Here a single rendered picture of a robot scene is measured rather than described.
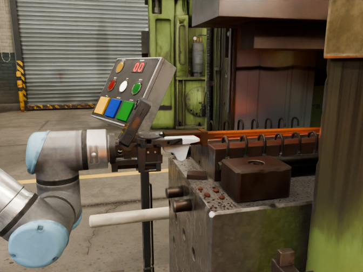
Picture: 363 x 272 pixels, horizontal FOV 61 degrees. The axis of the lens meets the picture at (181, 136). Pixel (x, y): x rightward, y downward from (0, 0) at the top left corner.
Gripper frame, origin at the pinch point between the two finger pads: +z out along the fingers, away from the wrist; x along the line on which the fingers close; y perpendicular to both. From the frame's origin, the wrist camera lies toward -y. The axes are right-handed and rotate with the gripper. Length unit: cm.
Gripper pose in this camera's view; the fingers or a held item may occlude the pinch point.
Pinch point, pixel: (193, 136)
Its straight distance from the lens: 75.3
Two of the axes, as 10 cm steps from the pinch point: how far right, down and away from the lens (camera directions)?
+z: 9.7, -0.4, 2.4
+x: 2.4, 2.2, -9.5
